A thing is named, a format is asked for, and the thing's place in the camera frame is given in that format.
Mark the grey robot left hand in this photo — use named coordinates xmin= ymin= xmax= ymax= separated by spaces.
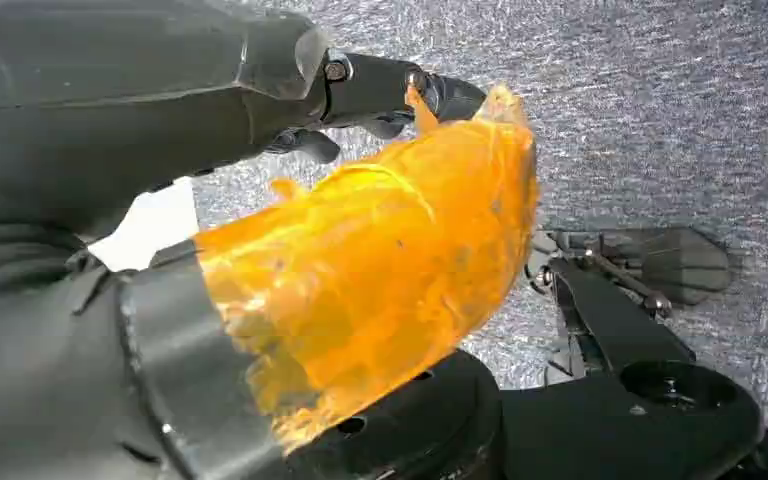
xmin=0 ymin=0 xmax=540 ymax=480

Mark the white furniture panel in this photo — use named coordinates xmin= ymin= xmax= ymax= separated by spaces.
xmin=87 ymin=176 xmax=200 ymax=274

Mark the black round robot joint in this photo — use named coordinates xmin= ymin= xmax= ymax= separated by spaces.
xmin=283 ymin=349 xmax=506 ymax=480

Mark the black robot foot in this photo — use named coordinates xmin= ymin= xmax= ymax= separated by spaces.
xmin=526 ymin=225 xmax=735 ymax=317

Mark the black robot leg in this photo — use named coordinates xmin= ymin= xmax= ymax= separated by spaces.
xmin=499 ymin=254 xmax=768 ymax=480

